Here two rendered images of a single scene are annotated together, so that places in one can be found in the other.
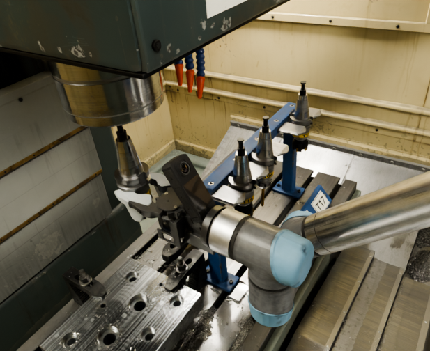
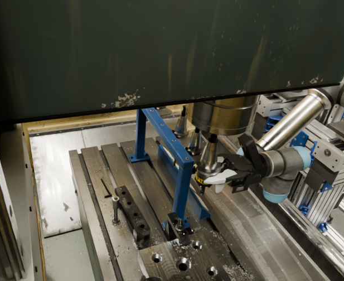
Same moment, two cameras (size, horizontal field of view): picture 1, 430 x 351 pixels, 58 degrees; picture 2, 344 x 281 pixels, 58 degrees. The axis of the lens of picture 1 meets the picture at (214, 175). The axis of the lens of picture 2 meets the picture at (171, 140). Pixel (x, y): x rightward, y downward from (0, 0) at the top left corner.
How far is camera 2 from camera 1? 0.87 m
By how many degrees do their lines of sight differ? 52
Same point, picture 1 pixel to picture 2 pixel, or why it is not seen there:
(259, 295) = (289, 184)
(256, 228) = (287, 151)
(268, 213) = (147, 175)
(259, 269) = (296, 168)
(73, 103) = (243, 120)
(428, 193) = (315, 107)
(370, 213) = (295, 126)
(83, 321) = not seen: outside the picture
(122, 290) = (164, 269)
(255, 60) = not seen: hidden behind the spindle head
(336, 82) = not seen: hidden behind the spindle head
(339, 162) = (130, 131)
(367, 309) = (216, 195)
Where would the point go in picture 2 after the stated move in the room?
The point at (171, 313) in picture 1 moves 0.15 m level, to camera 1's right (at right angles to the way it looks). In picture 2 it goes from (205, 252) to (222, 222)
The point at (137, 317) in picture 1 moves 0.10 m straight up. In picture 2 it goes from (195, 270) to (200, 250)
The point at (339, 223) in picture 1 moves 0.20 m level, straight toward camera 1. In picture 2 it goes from (283, 137) to (339, 170)
